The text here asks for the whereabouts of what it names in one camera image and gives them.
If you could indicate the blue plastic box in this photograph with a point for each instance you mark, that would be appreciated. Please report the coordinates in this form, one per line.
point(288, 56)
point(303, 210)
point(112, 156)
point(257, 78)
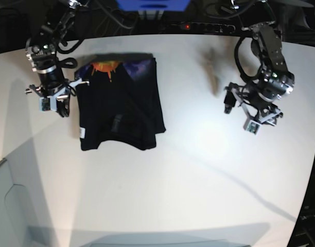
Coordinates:
point(141, 5)

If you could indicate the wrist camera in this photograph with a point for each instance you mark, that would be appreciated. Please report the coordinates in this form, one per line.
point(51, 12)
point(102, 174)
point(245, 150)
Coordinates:
point(251, 126)
point(47, 104)

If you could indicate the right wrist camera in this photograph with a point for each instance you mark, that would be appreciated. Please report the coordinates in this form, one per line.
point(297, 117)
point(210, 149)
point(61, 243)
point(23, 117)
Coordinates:
point(47, 104)

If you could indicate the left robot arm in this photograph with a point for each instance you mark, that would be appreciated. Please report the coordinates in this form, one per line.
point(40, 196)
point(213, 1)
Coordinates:
point(272, 81)

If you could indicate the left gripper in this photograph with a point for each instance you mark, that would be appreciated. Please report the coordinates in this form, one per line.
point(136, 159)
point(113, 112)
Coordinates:
point(255, 108)

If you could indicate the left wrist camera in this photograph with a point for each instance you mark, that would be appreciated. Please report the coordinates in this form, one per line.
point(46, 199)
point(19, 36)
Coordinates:
point(251, 126)

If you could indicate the white shirt label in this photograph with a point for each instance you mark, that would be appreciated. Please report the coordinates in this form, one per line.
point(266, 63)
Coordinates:
point(82, 133)

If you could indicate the black power strip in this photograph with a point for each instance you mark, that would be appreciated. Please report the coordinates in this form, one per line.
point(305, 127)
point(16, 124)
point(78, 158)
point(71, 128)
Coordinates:
point(195, 27)

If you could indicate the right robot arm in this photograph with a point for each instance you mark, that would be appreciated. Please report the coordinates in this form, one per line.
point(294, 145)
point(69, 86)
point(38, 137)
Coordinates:
point(42, 49)

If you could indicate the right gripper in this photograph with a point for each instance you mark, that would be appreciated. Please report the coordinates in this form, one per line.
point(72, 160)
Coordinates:
point(60, 94)

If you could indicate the black T-shirt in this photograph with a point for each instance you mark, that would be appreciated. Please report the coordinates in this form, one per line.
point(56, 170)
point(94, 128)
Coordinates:
point(122, 102)

